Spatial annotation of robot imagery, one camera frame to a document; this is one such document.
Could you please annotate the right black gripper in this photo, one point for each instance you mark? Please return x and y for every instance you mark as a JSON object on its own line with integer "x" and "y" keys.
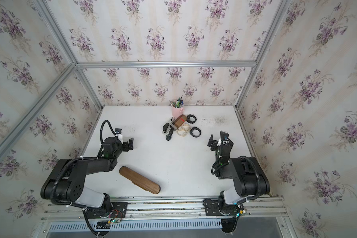
{"x": 219, "y": 143}

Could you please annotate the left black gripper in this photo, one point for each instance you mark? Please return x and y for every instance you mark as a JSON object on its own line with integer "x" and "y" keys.
{"x": 126, "y": 145}

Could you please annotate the wooden watch stand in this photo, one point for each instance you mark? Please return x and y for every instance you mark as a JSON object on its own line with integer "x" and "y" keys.
{"x": 139, "y": 180}

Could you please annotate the beige watch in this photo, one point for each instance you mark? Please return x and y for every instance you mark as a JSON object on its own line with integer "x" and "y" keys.
{"x": 183, "y": 132}
{"x": 185, "y": 127}

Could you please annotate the black analog watch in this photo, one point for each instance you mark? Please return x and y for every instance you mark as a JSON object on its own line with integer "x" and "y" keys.
{"x": 169, "y": 134}

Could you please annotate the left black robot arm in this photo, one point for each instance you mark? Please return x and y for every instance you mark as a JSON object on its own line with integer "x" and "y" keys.
{"x": 66, "y": 183}

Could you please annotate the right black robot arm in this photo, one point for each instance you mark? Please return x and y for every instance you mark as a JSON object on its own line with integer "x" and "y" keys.
{"x": 249, "y": 180}

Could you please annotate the black sport watch near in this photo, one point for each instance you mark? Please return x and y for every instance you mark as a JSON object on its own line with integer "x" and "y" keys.
{"x": 195, "y": 132}

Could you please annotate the black sport watch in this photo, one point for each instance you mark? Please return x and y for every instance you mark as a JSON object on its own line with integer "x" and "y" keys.
{"x": 191, "y": 119}
{"x": 195, "y": 132}

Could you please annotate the black sport watch far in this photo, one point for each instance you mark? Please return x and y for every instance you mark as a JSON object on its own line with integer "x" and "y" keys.
{"x": 191, "y": 119}

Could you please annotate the black and beige stapler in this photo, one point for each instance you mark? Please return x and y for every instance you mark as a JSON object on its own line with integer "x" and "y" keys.
{"x": 167, "y": 126}

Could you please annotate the pink pen bucket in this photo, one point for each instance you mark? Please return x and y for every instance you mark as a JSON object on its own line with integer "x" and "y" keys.
{"x": 176, "y": 112}

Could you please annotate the pens in bucket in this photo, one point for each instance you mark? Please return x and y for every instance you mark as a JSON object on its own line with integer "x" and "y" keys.
{"x": 178, "y": 103}

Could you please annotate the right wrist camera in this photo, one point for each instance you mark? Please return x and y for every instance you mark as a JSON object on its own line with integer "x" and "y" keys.
{"x": 224, "y": 138}

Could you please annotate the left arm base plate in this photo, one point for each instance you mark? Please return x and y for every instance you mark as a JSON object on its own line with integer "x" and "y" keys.
{"x": 117, "y": 210}

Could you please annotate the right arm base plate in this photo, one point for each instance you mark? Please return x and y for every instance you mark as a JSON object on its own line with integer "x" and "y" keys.
{"x": 220, "y": 208}

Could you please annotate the aluminium mounting rail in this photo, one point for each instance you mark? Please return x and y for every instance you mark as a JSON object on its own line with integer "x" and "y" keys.
{"x": 165, "y": 213}

